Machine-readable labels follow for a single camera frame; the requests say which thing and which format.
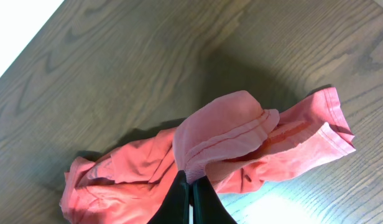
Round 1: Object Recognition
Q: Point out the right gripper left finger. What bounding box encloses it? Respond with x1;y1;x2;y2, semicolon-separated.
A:
147;170;190;224

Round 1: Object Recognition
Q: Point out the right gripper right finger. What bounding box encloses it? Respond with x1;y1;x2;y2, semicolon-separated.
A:
192;176;237;224

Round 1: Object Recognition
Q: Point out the red t-shirt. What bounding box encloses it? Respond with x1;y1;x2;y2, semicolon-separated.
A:
60;87;354;223

